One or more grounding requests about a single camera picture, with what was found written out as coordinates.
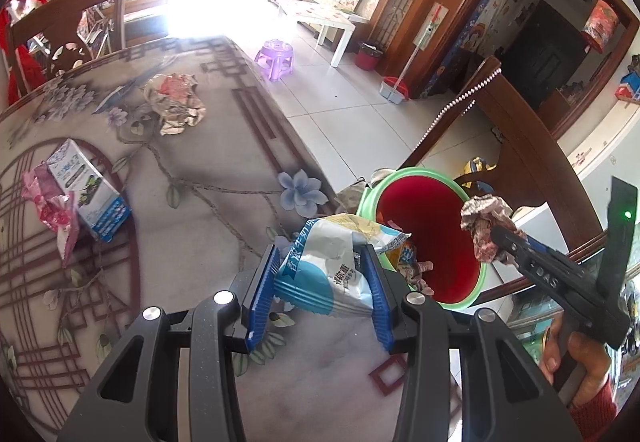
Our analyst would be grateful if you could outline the mop with red bucket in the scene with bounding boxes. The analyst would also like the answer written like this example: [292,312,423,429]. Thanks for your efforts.
[395,4,441,89]

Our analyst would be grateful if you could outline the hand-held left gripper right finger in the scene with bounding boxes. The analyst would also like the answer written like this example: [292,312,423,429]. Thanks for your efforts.
[360,244,571,442]

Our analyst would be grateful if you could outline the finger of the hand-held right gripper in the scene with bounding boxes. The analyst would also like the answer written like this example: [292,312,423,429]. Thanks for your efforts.
[522,232,563,257]
[490,226,540,273]

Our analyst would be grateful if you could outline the person's right hand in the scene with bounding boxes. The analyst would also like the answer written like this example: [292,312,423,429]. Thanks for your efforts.
[537,314,614,409]

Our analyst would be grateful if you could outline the red lantern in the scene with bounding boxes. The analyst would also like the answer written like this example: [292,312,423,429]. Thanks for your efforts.
[582,0,621,54]

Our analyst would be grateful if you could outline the wooden chair with bead string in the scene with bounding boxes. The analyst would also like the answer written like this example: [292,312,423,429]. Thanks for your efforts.
[400,56,622,323]

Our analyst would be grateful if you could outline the red plastic bag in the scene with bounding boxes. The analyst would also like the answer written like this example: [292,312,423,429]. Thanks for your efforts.
[0,0,49,106]

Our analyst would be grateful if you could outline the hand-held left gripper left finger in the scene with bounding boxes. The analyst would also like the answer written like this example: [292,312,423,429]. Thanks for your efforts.
[56,246,282,442]

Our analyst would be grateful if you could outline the purple plastic stool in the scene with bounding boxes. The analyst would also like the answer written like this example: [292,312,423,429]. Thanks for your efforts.
[254,39,296,82]

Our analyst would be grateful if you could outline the green red waste bin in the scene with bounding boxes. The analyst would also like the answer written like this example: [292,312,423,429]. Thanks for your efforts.
[356,166,489,314]

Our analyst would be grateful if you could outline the person's right forearm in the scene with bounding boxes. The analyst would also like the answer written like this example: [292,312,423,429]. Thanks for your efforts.
[567,379,622,442]

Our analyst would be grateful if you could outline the blue printed door curtain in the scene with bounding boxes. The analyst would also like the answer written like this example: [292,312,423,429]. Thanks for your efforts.
[435,0,537,94]

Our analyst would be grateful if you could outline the white coffee table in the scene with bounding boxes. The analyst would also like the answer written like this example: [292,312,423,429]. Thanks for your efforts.
[276,0,371,68]

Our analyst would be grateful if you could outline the crumpled red white wrapper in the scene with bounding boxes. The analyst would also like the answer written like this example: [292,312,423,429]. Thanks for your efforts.
[143,73,207,137]

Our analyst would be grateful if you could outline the yellow toy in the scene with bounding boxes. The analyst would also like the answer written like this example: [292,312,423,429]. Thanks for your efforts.
[460,157,501,179]

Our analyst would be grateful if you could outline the blue white carton box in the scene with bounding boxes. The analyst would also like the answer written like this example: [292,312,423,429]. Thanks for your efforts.
[47,138,132,243]

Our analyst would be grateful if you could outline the brown wooden chair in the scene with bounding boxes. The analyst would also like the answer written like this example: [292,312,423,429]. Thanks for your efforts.
[5,0,132,89]

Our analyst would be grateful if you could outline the small red floor bin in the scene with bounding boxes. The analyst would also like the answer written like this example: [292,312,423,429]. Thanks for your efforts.
[355,41,385,72]

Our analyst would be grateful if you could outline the blue white snack bag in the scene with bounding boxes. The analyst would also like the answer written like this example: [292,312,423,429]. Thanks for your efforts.
[272,213,412,319]

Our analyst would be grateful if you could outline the pink plastic wrapper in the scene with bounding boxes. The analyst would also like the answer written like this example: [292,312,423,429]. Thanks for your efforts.
[21,162,82,269]

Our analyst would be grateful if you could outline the silver wrapper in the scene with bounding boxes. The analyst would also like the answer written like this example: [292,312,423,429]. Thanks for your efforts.
[460,194,527,266]

